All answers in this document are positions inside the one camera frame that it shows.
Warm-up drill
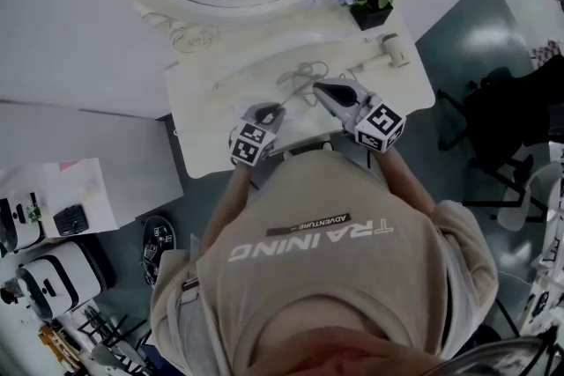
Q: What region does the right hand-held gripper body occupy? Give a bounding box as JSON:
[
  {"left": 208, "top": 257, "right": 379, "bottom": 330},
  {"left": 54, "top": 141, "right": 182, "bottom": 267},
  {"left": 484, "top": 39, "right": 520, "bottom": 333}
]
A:
[{"left": 312, "top": 77, "right": 407, "bottom": 155}]

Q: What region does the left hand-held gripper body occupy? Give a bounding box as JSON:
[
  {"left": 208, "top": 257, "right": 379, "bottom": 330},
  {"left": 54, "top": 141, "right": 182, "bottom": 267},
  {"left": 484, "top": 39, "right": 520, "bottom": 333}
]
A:
[{"left": 227, "top": 100, "right": 288, "bottom": 168}]

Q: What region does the grey hair dryer cable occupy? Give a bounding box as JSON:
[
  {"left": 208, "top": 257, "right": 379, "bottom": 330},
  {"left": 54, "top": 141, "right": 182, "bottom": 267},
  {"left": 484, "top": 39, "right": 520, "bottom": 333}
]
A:
[{"left": 276, "top": 60, "right": 331, "bottom": 107}]

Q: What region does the white hair dryer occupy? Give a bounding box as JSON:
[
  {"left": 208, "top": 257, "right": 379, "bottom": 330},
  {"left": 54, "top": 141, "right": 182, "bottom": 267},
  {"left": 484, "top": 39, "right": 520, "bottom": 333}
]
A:
[{"left": 346, "top": 32, "right": 412, "bottom": 74}]

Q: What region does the person's right forearm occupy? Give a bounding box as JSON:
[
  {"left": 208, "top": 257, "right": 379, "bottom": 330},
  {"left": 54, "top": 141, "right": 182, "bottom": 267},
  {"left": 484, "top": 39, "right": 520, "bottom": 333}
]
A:
[{"left": 372, "top": 147, "right": 437, "bottom": 215}]

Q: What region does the person's left forearm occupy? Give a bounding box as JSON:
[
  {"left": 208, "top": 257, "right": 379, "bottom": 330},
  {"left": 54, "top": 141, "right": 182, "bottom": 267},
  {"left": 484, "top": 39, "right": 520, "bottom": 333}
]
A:
[{"left": 205, "top": 161, "right": 259, "bottom": 237}]

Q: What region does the white side cabinet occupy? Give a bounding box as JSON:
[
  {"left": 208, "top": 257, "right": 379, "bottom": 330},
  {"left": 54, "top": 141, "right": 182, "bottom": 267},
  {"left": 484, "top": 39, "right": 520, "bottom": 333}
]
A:
[{"left": 0, "top": 100, "right": 186, "bottom": 234}]

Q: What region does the black office chair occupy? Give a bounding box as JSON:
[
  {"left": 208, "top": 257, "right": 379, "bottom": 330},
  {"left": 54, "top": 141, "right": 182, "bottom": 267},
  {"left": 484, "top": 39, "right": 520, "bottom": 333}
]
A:
[{"left": 434, "top": 55, "right": 564, "bottom": 212}]

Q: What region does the round black marker disc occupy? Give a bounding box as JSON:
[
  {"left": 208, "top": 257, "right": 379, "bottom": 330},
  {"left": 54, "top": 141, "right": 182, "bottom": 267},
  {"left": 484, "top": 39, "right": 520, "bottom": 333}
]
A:
[{"left": 139, "top": 214, "right": 178, "bottom": 289}]

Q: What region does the person's beige shirt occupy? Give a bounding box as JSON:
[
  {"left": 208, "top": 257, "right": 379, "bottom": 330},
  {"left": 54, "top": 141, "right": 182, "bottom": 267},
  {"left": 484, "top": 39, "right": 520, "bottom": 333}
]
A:
[{"left": 149, "top": 148, "right": 500, "bottom": 376}]

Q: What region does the white plastic chair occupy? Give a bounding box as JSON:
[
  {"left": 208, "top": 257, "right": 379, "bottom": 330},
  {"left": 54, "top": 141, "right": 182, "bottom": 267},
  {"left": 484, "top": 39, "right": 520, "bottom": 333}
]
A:
[{"left": 496, "top": 161, "right": 564, "bottom": 233}]

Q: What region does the small black keyboard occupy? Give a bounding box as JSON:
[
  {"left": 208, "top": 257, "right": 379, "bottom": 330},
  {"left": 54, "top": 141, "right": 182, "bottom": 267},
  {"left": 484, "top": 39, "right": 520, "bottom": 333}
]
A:
[{"left": 52, "top": 203, "right": 90, "bottom": 237}]

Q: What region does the white device with black stripe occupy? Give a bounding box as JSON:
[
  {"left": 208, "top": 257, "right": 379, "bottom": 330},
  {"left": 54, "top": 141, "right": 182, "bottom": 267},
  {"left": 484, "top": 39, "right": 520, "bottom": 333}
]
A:
[
  {"left": 0, "top": 190, "right": 46, "bottom": 254},
  {"left": 15, "top": 240, "right": 104, "bottom": 321}
]

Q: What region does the black metal frame stool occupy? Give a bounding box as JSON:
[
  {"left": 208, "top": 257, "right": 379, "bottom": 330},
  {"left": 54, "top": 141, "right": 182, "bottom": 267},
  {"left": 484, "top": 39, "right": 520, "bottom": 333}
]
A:
[{"left": 73, "top": 311, "right": 153, "bottom": 369}]

